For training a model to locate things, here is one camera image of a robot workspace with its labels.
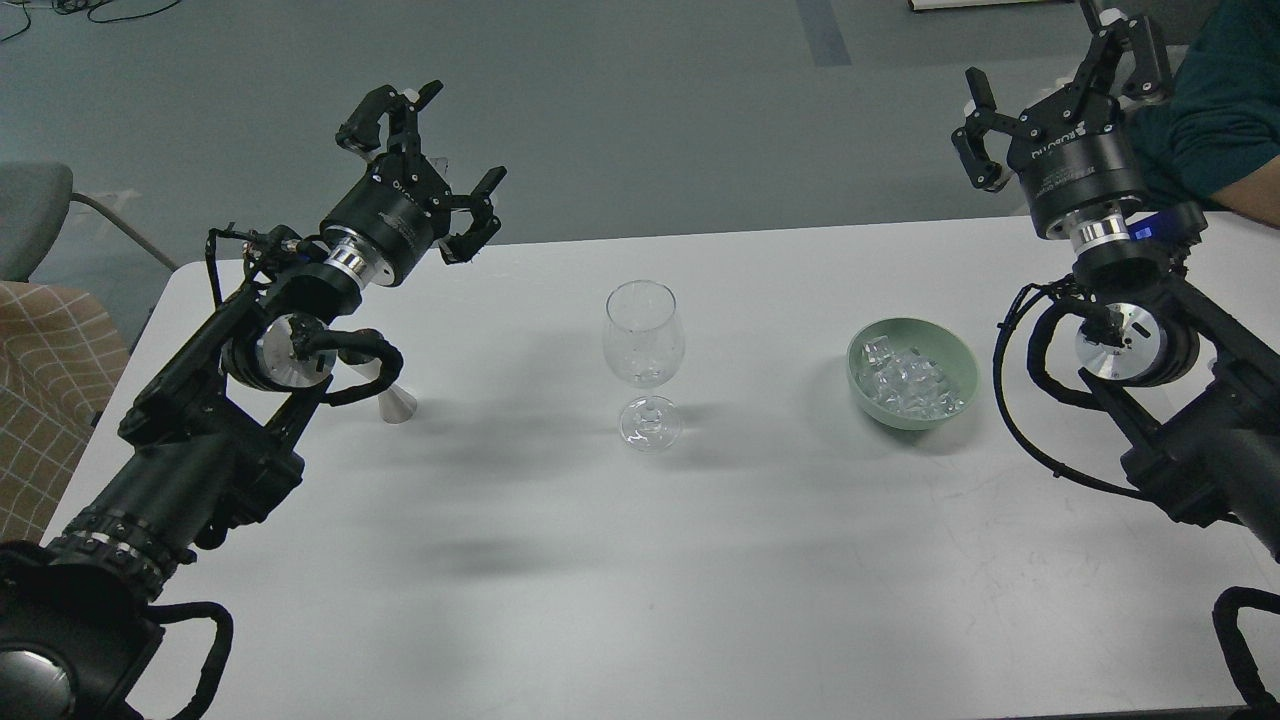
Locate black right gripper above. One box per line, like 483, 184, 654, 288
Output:
951, 1, 1172, 240

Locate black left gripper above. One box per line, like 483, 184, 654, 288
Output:
320, 79, 508, 287

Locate steel cocktail jigger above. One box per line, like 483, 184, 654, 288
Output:
376, 383, 419, 424

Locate clear ice cubes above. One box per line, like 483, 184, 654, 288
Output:
855, 336, 968, 421

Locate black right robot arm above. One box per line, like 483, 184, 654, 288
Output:
951, 1, 1279, 556

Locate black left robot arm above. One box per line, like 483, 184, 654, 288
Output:
3, 79, 506, 719

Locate clear wine glass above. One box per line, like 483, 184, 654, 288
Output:
602, 281, 686, 454

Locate person in teal sweater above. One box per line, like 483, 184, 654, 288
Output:
1126, 1, 1279, 228

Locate green bowl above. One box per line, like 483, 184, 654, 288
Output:
845, 316, 980, 432

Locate grey chair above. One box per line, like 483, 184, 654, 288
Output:
1, 161, 178, 282

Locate checkered beige cloth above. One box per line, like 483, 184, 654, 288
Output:
1, 281, 129, 542

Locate black floor cable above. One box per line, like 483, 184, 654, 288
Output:
0, 0, 186, 44

